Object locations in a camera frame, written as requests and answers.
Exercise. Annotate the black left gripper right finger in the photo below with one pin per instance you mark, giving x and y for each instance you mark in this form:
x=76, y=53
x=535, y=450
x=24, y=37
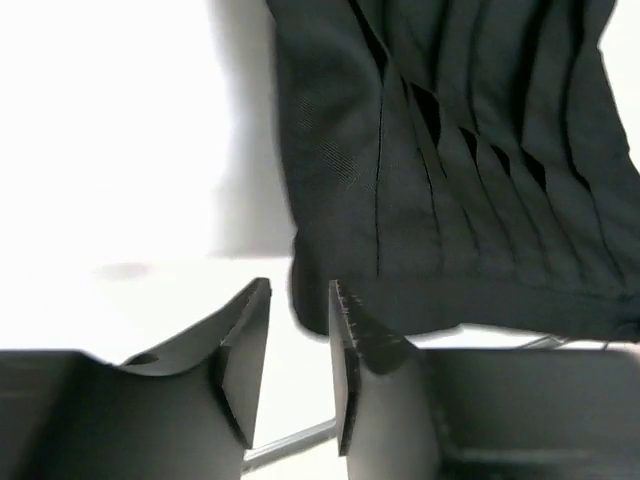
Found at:
x=404, y=412

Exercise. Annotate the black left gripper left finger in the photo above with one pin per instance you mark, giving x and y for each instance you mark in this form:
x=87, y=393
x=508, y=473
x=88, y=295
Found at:
x=184, y=409

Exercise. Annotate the black pleated skirt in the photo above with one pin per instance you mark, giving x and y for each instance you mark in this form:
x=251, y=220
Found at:
x=457, y=162

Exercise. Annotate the aluminium front table rail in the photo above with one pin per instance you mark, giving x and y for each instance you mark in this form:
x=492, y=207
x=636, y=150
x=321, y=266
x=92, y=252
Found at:
x=318, y=434

